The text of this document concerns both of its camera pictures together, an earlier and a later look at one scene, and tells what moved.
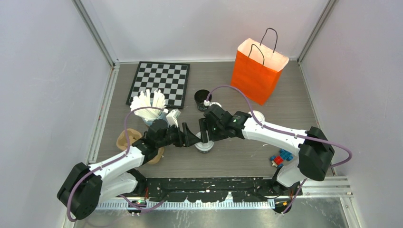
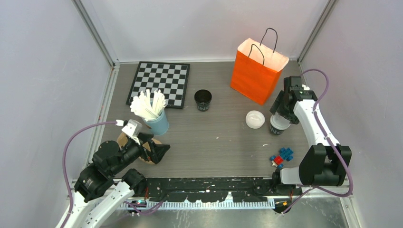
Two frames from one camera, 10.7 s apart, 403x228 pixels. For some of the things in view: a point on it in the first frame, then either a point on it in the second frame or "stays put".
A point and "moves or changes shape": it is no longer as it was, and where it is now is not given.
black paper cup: [200, 96] stays put
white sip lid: [204, 147] → [279, 122]
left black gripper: [187, 136] → [158, 151]
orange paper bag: [256, 69] stays put
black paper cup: [205, 152] moves or changes shape
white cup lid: [259, 115] stays put
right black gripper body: [215, 132] → [285, 110]
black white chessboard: [172, 79] stays put
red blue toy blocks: [278, 160] stays put
